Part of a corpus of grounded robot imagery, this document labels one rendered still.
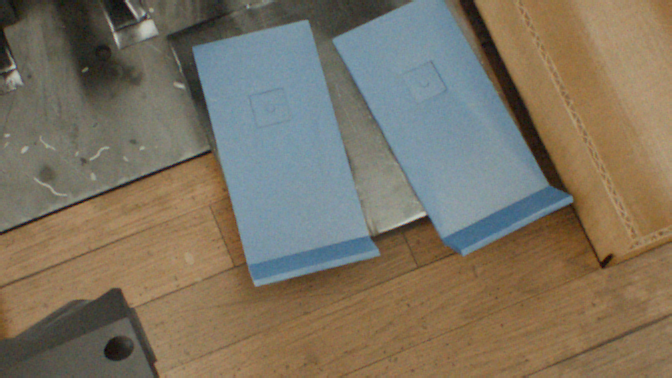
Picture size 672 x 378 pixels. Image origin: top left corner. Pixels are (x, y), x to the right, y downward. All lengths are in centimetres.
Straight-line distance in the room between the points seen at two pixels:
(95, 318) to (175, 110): 38
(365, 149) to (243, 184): 7
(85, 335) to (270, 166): 35
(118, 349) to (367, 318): 35
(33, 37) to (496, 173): 29
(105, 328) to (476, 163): 39
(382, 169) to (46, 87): 21
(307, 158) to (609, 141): 18
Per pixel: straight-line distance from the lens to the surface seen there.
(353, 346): 78
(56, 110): 82
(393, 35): 80
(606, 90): 83
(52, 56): 83
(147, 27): 74
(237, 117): 78
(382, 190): 78
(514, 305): 79
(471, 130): 79
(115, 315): 44
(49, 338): 45
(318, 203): 77
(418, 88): 79
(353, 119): 79
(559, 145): 79
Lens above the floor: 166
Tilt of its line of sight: 75 degrees down
